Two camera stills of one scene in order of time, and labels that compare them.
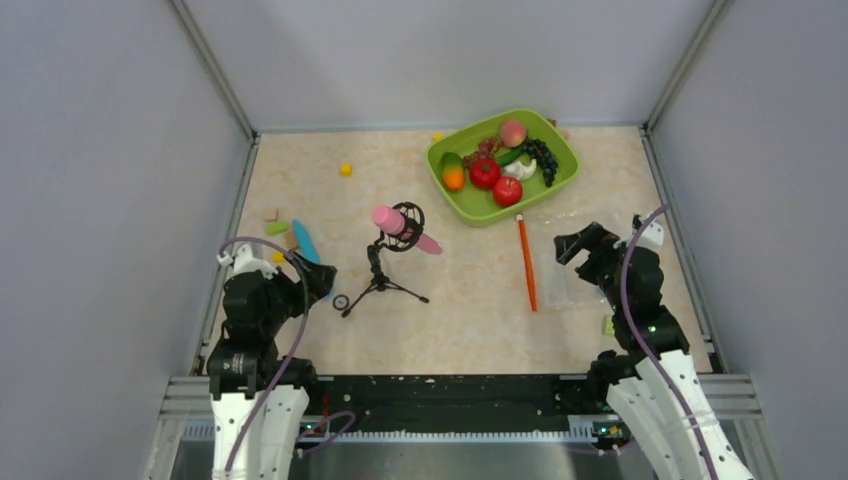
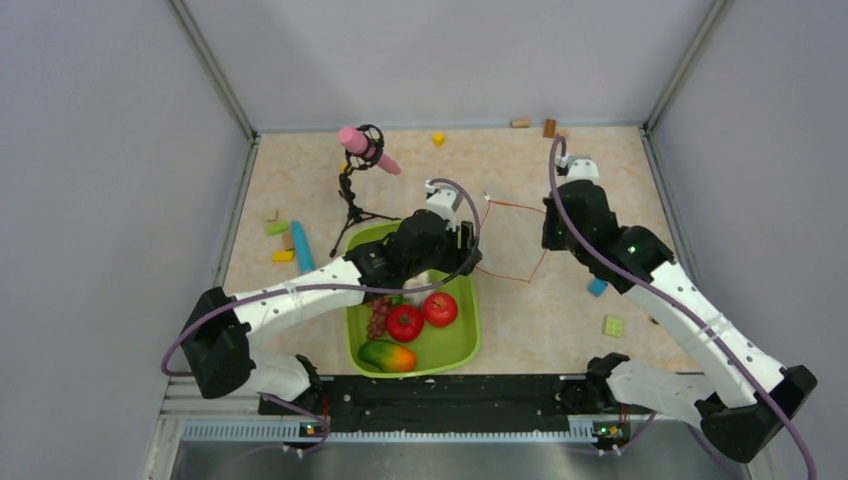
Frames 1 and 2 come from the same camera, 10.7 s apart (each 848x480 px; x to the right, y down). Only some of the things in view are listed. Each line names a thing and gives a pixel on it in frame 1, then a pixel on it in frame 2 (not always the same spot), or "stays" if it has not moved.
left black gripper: (299, 288) -> (458, 256)
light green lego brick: (608, 326) stays
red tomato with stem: (484, 173) -> (404, 322)
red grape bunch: (488, 148) -> (378, 316)
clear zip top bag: (546, 285) -> (511, 240)
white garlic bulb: (519, 170) -> (416, 298)
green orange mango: (453, 172) -> (387, 357)
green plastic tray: (477, 206) -> (438, 350)
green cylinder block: (280, 227) stays
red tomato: (507, 191) -> (440, 309)
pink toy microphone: (394, 223) -> (356, 141)
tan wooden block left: (290, 240) stays
